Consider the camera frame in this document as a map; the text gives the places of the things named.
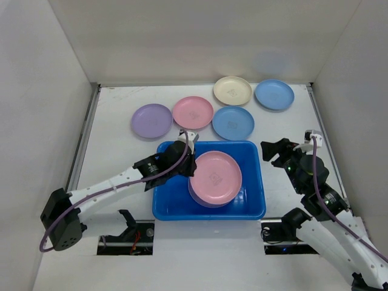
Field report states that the blue plate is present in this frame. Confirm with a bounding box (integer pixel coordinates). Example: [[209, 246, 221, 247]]
[[255, 79, 295, 111], [212, 105, 255, 141]]

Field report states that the pink plate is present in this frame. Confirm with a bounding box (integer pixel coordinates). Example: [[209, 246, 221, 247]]
[[188, 151, 243, 189], [172, 96, 214, 130]]

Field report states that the purple plate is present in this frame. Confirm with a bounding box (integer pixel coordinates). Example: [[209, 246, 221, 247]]
[[131, 104, 173, 139], [188, 183, 240, 208]]

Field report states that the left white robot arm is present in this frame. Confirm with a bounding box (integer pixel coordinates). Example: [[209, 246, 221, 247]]
[[39, 140, 196, 253]]

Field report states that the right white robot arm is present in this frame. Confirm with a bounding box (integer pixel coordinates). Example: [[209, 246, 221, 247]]
[[261, 134, 387, 290]]

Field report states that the cream plate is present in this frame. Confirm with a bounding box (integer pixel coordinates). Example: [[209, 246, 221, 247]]
[[213, 76, 253, 105]]

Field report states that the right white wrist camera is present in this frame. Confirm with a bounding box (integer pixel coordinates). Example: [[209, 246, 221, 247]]
[[293, 130, 324, 153]]

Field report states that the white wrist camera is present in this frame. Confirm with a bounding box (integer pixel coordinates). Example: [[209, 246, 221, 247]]
[[293, 130, 324, 153], [177, 129, 199, 154]]

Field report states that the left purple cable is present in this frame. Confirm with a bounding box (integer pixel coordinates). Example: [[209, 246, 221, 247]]
[[38, 129, 190, 253]]

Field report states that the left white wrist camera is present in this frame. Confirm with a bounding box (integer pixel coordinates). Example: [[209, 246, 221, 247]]
[[177, 129, 199, 154]]

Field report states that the right aluminium rail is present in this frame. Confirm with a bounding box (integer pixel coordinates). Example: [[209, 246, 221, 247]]
[[306, 82, 353, 215]]

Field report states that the aluminium rail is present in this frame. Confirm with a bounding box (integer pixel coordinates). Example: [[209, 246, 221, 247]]
[[64, 82, 101, 193], [306, 82, 353, 215]]

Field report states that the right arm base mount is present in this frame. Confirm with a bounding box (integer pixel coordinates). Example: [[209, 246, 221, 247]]
[[260, 219, 318, 255]]

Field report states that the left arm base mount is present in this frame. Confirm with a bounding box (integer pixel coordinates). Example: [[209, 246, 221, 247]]
[[96, 210, 155, 256]]

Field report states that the left aluminium rail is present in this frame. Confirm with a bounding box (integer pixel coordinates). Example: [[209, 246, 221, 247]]
[[64, 82, 101, 193]]

